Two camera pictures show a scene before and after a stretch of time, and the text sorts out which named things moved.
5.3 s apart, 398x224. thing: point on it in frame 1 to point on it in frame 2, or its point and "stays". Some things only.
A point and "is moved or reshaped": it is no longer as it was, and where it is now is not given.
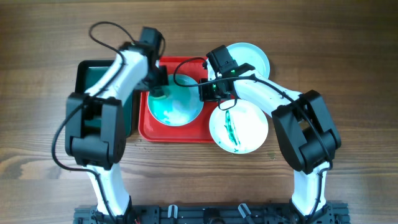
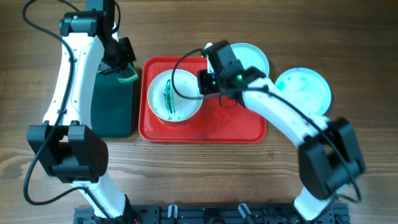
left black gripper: (164, 78) to (128, 55)
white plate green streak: (239, 126) to (166, 103)
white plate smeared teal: (181, 107) to (306, 86)
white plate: (251, 54) stays
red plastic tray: (198, 131) stays
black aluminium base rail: (331, 214) stays
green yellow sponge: (157, 92) is moved or reshaped
